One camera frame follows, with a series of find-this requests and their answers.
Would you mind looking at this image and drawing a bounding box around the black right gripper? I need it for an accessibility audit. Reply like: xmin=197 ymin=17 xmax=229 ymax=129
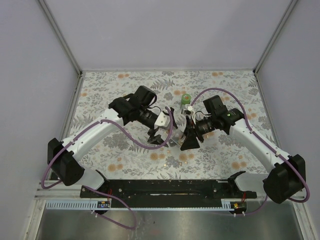
xmin=180 ymin=114 xmax=216 ymax=152

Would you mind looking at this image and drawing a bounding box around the grey weekly pill organizer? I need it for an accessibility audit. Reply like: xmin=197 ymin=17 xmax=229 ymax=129
xmin=168 ymin=139 xmax=179 ymax=147

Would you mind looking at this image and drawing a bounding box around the green bottle cap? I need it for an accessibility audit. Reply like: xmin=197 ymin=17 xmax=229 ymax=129
xmin=181 ymin=93 xmax=192 ymax=105

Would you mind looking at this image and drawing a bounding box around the green pill bottle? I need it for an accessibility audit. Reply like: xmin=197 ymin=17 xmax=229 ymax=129
xmin=180 ymin=103 xmax=190 ymax=112

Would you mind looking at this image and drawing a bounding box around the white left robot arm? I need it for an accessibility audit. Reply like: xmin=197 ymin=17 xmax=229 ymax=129
xmin=46 ymin=85 xmax=177 ymax=198

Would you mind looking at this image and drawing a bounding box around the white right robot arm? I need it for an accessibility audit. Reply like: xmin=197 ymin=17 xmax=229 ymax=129
xmin=180 ymin=95 xmax=306 ymax=204

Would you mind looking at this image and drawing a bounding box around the floral table mat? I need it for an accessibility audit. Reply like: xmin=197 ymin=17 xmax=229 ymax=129
xmin=68 ymin=70 xmax=274 ymax=179

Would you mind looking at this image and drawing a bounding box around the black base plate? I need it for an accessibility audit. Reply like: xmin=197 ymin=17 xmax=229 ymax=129
xmin=79 ymin=178 xmax=258 ymax=208

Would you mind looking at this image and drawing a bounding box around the white cable duct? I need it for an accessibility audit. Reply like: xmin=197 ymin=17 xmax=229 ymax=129
xmin=45 ymin=199 xmax=234 ymax=211

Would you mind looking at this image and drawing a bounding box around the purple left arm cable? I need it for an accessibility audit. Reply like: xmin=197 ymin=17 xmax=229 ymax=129
xmin=40 ymin=109 xmax=175 ymax=230

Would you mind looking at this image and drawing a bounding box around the aluminium frame rail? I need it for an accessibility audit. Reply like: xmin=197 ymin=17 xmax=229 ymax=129
xmin=34 ymin=183 xmax=82 ymax=200

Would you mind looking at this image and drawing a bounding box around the left aluminium corner post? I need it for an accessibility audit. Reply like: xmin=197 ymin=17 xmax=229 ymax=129
xmin=36 ymin=0 xmax=83 ymax=76

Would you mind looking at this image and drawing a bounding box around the aluminium corner post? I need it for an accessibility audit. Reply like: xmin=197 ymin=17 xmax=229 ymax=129
xmin=253 ymin=0 xmax=300 ymax=76
xmin=36 ymin=0 xmax=83 ymax=76

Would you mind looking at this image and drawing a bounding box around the right aluminium corner post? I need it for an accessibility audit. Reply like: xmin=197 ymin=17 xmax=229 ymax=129
xmin=253 ymin=0 xmax=300 ymax=76

